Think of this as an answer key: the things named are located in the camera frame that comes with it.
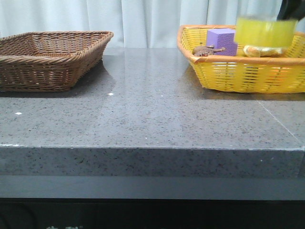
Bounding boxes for yellow woven basket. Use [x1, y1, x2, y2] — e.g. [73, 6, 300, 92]
[177, 25, 305, 94]

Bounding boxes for white curtain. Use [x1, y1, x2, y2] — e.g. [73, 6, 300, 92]
[0, 0, 281, 48]

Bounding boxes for purple foam block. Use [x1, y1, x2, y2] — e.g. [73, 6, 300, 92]
[206, 28, 238, 56]

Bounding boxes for brown toy lizard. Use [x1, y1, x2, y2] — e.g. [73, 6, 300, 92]
[192, 43, 226, 57]

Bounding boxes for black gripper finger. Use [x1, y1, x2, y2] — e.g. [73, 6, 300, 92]
[276, 0, 305, 20]

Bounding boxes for yellow tape roll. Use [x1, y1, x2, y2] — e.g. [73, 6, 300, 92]
[234, 17, 298, 48]

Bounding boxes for brown wicker basket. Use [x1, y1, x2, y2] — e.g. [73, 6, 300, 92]
[0, 31, 114, 92]

